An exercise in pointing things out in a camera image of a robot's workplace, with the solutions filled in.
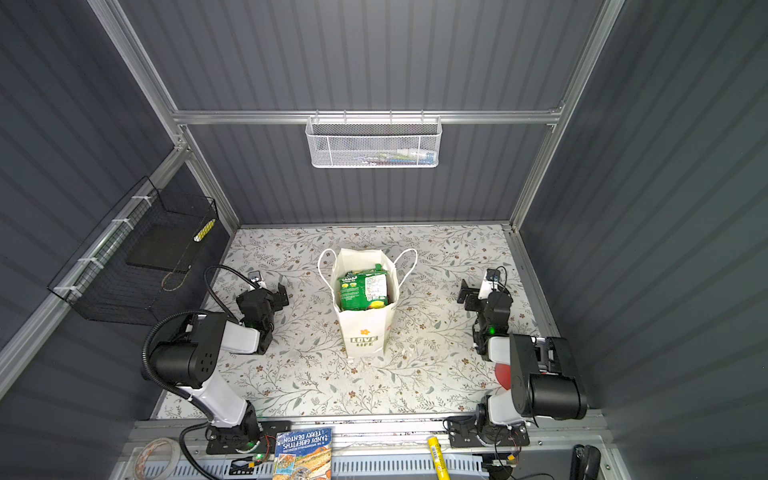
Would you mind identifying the yellow marker tube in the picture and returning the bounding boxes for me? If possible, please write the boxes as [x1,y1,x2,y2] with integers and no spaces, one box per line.
[427,436,450,480]

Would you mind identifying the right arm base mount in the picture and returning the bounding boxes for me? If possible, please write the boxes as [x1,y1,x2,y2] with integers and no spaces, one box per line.
[442,415,530,448]

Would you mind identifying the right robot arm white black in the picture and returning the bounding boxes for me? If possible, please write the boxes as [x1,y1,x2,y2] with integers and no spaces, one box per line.
[457,280,588,433]

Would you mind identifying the yellow item in black basket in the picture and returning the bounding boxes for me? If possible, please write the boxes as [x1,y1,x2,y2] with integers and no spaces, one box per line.
[193,219,217,243]

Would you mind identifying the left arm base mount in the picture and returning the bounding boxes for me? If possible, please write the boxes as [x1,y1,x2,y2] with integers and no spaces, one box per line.
[205,420,292,455]

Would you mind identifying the red pencil cup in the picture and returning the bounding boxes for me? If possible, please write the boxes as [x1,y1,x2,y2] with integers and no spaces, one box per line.
[494,363,511,390]

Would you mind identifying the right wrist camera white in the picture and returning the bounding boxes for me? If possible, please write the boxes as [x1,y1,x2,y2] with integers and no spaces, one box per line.
[478,268,503,300]

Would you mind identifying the black wire basket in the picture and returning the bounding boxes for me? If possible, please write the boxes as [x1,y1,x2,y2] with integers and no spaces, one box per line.
[48,177,221,326]

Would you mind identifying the black device bottom right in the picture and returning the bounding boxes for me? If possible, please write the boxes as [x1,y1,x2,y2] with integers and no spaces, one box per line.
[569,444,602,480]

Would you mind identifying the white wire mesh basket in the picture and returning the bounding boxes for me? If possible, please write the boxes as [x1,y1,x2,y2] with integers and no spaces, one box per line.
[305,117,443,169]

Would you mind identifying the paperback book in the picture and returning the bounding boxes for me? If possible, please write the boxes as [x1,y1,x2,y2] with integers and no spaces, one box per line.
[273,427,333,480]

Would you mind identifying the white paper bag floral print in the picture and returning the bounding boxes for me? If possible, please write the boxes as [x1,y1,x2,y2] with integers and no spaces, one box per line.
[317,248,413,359]

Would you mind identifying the black pad in basket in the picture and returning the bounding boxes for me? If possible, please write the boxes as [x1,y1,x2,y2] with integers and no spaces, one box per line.
[126,224,202,273]

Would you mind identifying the green snack bag front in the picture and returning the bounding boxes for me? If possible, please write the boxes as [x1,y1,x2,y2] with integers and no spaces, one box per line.
[338,264,390,311]

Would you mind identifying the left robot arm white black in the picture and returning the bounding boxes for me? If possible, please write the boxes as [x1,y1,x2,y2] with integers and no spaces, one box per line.
[141,284,289,437]

